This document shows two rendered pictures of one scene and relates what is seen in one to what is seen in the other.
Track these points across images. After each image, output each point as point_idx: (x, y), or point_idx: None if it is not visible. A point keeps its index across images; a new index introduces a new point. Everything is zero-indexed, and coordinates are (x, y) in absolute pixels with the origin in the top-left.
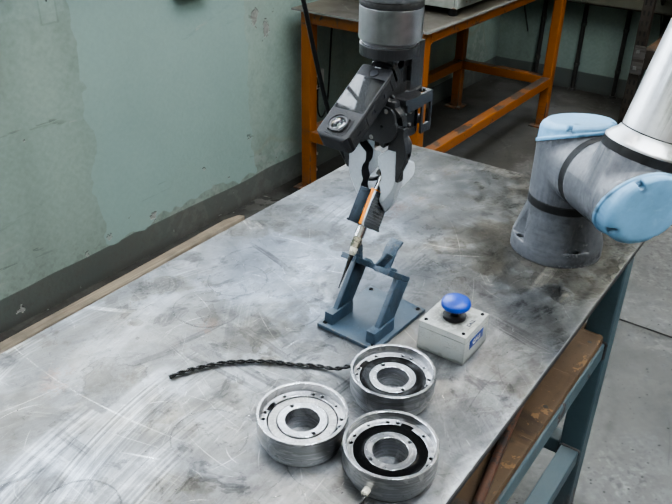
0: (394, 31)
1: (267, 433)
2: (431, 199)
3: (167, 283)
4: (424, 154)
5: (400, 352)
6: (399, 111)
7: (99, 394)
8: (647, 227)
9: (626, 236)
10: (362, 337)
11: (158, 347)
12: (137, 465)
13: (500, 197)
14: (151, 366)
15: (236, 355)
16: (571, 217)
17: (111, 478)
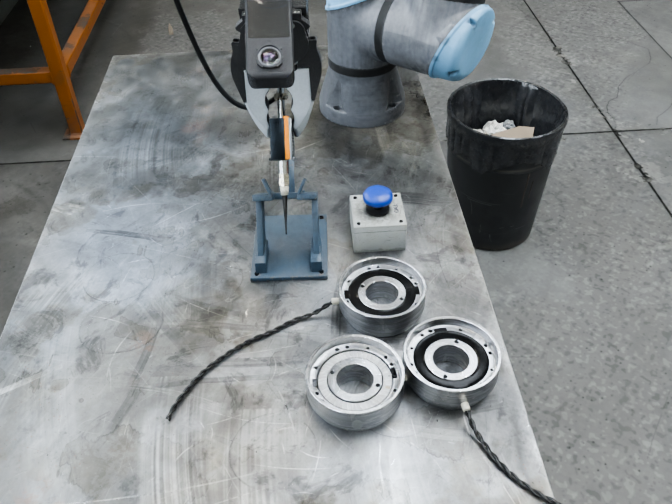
0: None
1: (350, 412)
2: (218, 104)
3: (44, 321)
4: (163, 60)
5: (364, 266)
6: (306, 21)
7: (110, 486)
8: (474, 59)
9: (462, 74)
10: (305, 270)
11: (117, 396)
12: None
13: None
14: (133, 420)
15: (207, 355)
16: (384, 74)
17: None
